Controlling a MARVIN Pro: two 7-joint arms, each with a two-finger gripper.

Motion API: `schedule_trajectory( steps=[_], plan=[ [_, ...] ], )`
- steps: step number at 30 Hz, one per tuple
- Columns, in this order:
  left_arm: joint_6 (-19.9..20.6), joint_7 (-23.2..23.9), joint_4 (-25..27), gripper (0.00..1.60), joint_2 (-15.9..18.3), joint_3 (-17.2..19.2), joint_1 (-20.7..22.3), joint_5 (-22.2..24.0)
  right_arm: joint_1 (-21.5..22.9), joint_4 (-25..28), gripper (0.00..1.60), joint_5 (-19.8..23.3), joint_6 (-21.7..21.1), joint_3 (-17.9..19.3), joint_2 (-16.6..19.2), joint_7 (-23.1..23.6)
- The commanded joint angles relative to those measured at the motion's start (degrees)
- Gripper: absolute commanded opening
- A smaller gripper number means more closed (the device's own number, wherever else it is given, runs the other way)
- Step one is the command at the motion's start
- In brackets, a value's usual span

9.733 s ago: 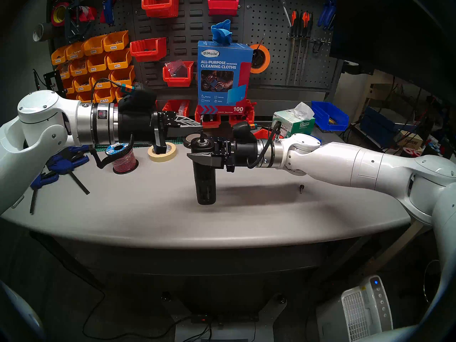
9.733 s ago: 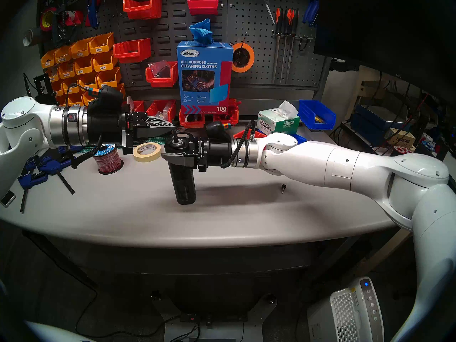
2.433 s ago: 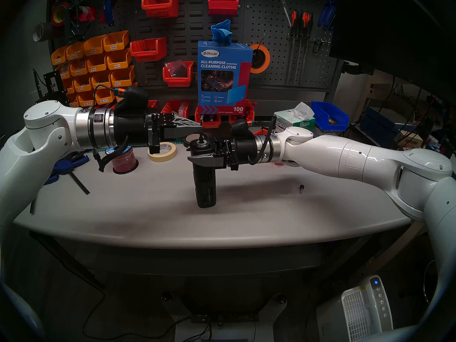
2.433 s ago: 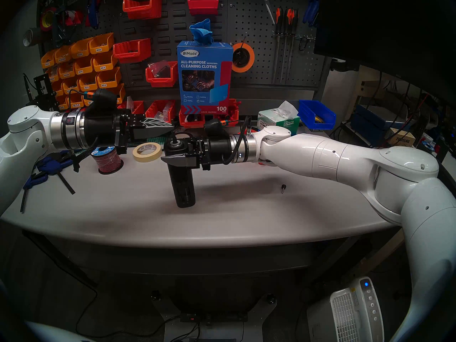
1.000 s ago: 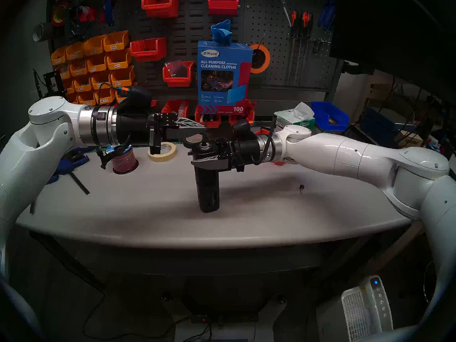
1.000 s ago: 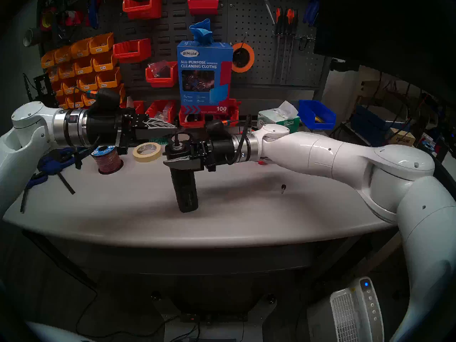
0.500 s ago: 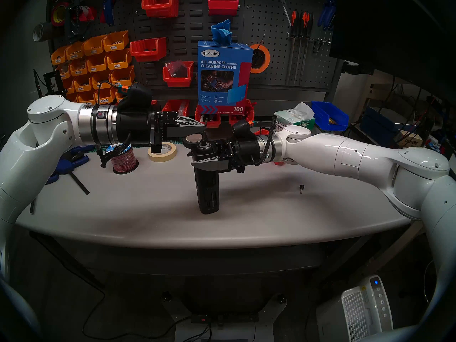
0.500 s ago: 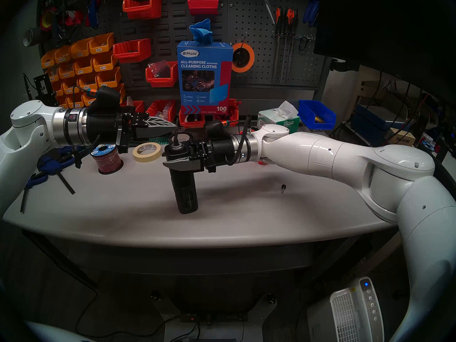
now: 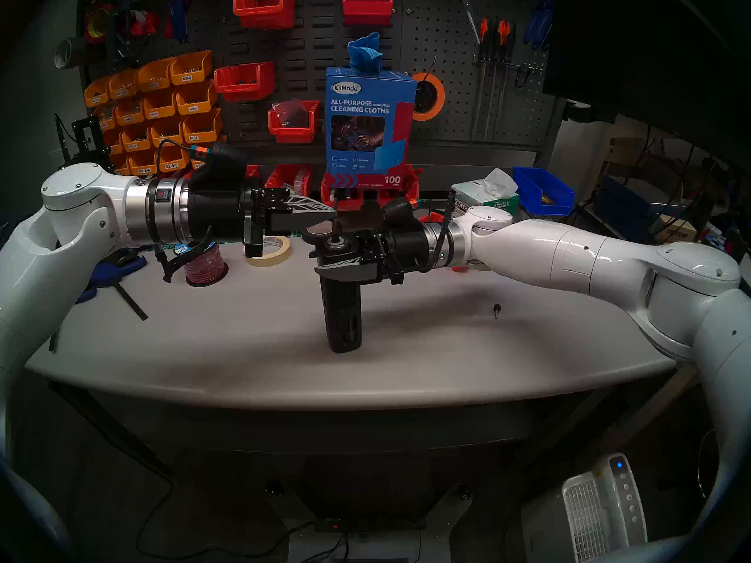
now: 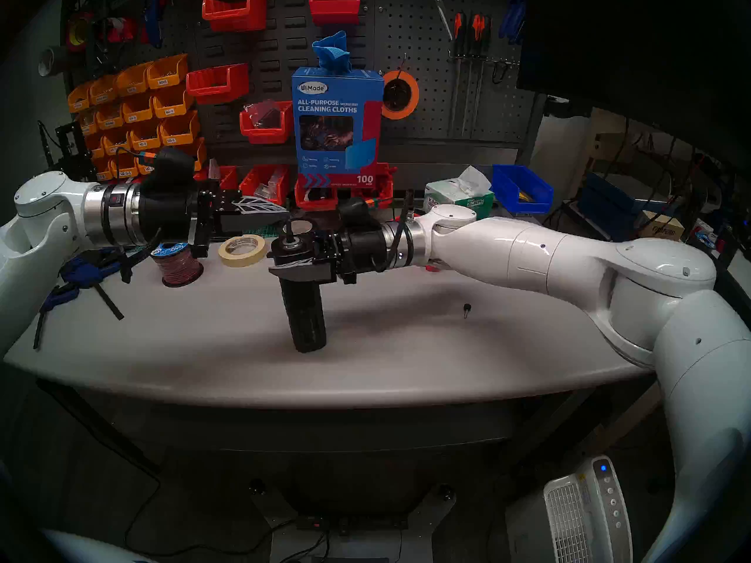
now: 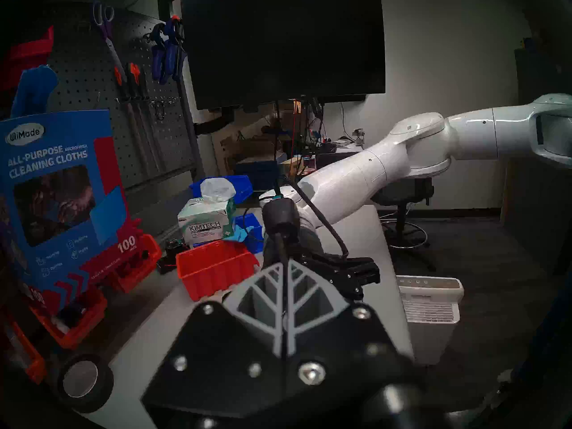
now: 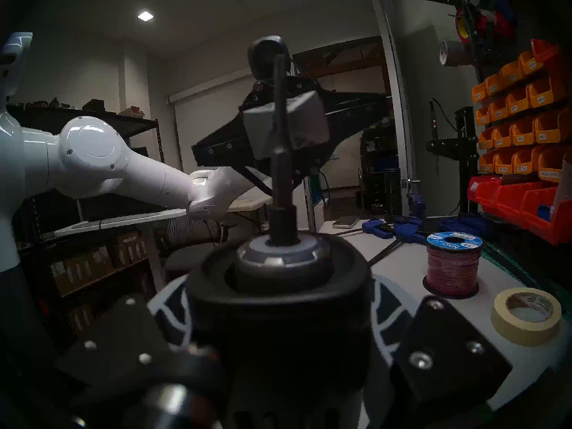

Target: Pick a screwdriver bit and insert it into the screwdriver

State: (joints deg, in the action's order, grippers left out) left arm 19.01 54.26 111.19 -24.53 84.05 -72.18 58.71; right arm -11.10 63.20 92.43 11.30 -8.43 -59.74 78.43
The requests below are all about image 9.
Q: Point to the black power strip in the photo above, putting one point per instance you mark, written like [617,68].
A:
[334,525]

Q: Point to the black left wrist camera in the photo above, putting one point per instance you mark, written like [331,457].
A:
[226,163]

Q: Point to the dark perforated pegboard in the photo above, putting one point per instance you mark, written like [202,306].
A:
[457,51]

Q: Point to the black cylindrical screwdriver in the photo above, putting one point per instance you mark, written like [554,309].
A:
[340,315]

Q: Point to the black metal stand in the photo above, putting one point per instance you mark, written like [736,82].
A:
[91,142]

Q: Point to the white robot torso shell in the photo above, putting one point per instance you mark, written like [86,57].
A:
[29,526]

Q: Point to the large blue plastic bin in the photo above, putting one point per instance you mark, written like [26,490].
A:
[531,186]

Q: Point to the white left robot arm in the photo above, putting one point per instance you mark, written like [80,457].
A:
[70,216]

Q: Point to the black computer monitor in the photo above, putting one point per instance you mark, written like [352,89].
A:
[645,46]

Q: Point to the yellow plastic parts bin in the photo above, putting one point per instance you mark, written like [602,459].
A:
[192,75]
[107,122]
[196,104]
[123,90]
[144,166]
[130,116]
[202,128]
[196,160]
[114,147]
[173,162]
[121,168]
[167,131]
[155,82]
[160,109]
[136,143]
[97,97]

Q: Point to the dark blue case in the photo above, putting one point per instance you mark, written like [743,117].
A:
[616,207]

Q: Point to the white air purifier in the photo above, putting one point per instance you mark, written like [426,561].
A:
[592,518]

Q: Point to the green white tissue box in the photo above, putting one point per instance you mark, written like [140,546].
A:
[487,195]

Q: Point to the orange black screwdriver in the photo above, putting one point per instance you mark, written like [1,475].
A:
[509,40]
[500,34]
[483,34]

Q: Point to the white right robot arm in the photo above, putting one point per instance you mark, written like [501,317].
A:
[587,257]

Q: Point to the blue cleaning cloths box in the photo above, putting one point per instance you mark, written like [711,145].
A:
[369,128]

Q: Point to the red yellow tape roll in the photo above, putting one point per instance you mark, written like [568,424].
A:
[89,23]

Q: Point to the blue bar clamp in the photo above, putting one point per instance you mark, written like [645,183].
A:
[111,271]

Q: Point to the dark louvered wall panel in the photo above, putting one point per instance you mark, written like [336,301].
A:
[320,46]

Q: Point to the grey duct tape roll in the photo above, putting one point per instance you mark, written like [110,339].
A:
[63,54]

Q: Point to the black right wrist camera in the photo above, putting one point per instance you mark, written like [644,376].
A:
[402,213]

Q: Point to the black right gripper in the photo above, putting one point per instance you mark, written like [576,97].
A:
[408,251]

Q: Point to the brown cardboard box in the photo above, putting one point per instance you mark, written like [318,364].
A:
[675,230]

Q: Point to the blue microfiber cloth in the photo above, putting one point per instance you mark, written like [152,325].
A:
[364,51]

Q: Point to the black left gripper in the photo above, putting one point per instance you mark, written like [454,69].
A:
[214,213]

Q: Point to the red white striped tape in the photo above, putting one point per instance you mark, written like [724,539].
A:
[146,23]

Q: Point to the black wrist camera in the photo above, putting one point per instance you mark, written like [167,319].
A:
[226,163]
[402,213]

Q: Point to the beige masking tape roll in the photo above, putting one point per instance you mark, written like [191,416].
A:
[281,255]

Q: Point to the orange tape roll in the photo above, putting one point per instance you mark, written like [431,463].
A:
[440,98]

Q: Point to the long thin dark screwdriver bit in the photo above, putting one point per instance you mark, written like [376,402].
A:
[335,233]

